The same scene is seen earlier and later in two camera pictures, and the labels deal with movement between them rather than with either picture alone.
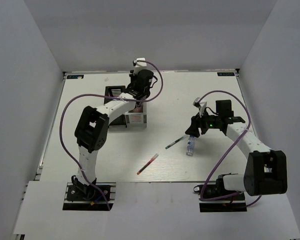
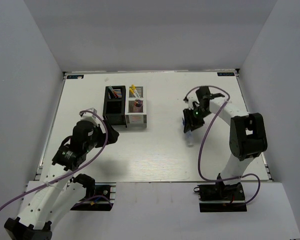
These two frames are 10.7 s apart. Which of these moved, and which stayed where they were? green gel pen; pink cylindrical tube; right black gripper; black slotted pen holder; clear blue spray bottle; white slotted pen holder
Moved: right black gripper; clear blue spray bottle; green gel pen; pink cylindrical tube
Stayed: black slotted pen holder; white slotted pen holder
